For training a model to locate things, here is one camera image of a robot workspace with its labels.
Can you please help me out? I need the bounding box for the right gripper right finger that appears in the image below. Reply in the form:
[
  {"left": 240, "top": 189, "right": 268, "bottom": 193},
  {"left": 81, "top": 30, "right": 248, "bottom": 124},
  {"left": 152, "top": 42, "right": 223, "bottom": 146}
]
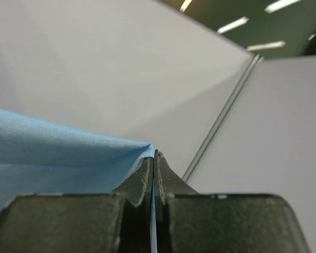
[{"left": 154, "top": 151, "right": 310, "bottom": 252}]

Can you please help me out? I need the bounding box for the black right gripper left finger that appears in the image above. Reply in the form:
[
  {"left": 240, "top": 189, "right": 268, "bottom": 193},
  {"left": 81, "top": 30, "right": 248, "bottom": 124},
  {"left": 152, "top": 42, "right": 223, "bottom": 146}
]
[{"left": 0, "top": 158, "right": 154, "bottom": 252}]

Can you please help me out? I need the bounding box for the light blue long sleeve shirt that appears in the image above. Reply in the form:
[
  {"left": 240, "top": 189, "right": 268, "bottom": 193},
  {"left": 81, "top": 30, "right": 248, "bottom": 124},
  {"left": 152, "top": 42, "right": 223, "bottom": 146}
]
[{"left": 0, "top": 105, "right": 159, "bottom": 253}]

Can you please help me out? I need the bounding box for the left aluminium frame post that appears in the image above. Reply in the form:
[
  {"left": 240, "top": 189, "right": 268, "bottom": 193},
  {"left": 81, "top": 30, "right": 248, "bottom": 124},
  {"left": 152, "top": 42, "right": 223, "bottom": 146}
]
[{"left": 182, "top": 54, "right": 263, "bottom": 182}]

